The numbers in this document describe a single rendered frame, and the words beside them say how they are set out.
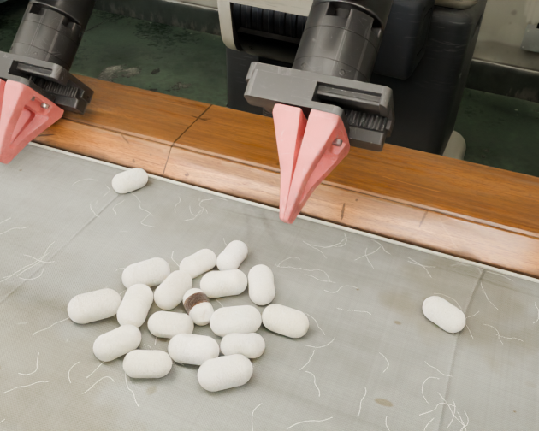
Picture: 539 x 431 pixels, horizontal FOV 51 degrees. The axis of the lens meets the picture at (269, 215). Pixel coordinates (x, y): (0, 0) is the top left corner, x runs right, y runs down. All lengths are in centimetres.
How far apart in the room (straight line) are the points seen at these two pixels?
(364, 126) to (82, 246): 26
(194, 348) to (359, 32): 24
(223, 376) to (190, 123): 31
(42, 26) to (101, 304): 30
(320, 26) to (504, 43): 202
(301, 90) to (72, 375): 25
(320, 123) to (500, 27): 204
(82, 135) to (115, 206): 11
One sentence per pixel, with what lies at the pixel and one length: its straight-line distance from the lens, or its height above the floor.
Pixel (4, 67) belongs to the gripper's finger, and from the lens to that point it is 61.
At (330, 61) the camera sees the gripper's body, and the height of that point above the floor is 91.
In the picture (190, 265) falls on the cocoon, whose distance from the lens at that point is 45.
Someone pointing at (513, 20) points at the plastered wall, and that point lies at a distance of 239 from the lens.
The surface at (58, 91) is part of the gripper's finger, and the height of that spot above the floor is 80.
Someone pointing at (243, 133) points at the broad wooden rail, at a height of 76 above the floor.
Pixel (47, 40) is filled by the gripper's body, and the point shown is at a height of 85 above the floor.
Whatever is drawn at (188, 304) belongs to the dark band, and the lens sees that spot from 43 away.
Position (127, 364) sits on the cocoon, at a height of 76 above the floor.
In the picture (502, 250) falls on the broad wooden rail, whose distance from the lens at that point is 51.
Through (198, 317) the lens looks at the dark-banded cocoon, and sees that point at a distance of 42.
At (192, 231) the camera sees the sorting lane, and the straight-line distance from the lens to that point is 50.
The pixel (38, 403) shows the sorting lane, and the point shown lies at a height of 74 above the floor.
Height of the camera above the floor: 107
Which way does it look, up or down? 40 degrees down
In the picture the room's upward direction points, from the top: 1 degrees clockwise
